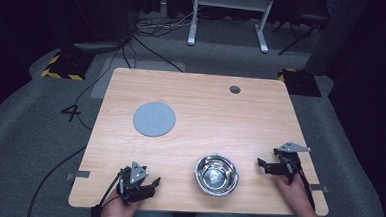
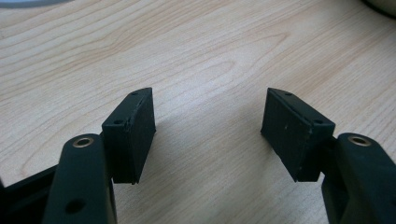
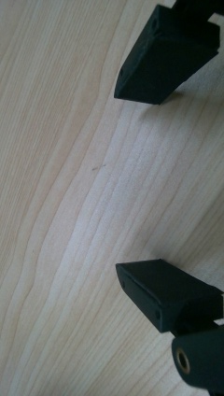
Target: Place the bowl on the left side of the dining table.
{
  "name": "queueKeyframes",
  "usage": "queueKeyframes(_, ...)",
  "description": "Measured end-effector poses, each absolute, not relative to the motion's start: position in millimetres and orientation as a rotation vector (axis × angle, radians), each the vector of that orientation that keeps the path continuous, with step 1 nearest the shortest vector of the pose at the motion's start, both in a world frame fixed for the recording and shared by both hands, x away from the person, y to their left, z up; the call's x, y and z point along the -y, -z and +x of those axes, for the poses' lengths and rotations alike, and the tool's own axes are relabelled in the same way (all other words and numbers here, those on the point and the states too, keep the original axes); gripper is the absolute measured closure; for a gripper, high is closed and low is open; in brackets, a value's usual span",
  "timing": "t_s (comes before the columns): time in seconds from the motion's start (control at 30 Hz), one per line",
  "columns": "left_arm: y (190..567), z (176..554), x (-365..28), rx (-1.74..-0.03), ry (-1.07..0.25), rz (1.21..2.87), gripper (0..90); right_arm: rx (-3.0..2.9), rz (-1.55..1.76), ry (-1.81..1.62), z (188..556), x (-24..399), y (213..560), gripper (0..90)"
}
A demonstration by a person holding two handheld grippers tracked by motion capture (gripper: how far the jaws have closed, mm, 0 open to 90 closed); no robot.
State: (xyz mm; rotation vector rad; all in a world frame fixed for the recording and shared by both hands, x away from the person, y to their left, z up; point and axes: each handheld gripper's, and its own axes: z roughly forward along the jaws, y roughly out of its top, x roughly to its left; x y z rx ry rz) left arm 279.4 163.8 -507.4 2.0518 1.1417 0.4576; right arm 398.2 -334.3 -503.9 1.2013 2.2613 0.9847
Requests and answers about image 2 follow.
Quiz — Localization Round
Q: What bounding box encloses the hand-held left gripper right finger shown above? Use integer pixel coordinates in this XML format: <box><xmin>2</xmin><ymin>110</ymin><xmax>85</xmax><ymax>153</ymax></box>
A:
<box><xmin>260</xmin><ymin>87</ymin><xmax>396</xmax><ymax>224</ymax></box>

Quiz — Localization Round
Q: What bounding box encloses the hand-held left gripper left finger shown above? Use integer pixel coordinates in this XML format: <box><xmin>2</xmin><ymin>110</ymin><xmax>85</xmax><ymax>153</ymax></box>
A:
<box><xmin>42</xmin><ymin>87</ymin><xmax>157</xmax><ymax>224</ymax></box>

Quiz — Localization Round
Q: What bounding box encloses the white round object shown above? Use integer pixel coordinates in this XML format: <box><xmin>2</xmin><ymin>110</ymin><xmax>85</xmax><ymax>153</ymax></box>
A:
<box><xmin>362</xmin><ymin>0</ymin><xmax>396</xmax><ymax>18</ymax></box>

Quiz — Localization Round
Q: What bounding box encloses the grey round object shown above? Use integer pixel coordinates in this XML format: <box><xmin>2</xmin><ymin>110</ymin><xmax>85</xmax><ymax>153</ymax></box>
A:
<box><xmin>0</xmin><ymin>0</ymin><xmax>71</xmax><ymax>9</ymax></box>

